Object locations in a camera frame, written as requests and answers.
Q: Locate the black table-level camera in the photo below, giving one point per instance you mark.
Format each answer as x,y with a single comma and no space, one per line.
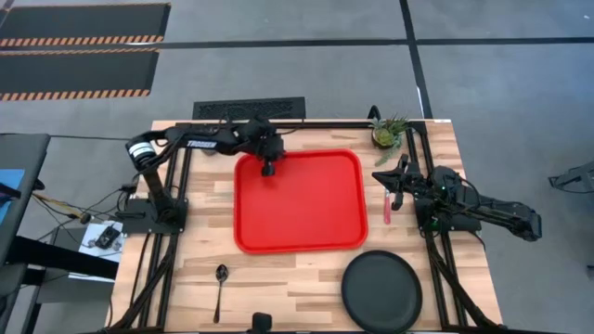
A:
262,322

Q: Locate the black mat with hazard stripes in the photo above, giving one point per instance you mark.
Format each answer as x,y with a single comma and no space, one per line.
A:
79,72
83,21

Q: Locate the red plastic tray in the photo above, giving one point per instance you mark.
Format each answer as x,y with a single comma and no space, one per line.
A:
315,209

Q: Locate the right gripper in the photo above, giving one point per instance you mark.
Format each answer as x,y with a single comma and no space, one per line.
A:
420,185

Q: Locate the grey side desk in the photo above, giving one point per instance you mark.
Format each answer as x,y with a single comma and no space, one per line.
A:
21,158

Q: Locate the blue item on desk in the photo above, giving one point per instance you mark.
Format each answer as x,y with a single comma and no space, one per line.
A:
9,185

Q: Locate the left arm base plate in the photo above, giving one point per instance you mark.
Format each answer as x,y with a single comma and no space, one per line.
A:
139,218

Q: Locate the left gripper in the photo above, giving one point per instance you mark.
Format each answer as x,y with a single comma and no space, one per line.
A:
269,141

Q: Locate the grey metal stand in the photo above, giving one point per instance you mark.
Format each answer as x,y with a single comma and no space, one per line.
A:
575,178

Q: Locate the dark metal spoon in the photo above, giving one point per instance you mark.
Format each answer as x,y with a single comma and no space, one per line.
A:
221,273

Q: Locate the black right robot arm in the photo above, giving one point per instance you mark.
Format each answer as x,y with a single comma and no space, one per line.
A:
501,211

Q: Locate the white paper sheet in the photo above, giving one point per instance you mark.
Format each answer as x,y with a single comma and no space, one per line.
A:
90,248

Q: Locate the pink pen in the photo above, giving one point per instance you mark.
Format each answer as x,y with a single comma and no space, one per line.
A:
387,213

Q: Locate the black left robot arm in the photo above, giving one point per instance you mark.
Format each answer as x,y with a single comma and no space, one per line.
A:
204,139

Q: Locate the black handheld controller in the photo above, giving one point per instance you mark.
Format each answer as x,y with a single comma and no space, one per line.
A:
107,236

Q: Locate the black round plate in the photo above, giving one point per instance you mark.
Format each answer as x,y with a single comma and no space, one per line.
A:
380,292

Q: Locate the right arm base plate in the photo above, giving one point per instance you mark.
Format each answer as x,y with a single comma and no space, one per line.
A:
464,225

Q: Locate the small potted succulent plant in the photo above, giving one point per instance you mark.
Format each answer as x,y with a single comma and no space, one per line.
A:
384,136

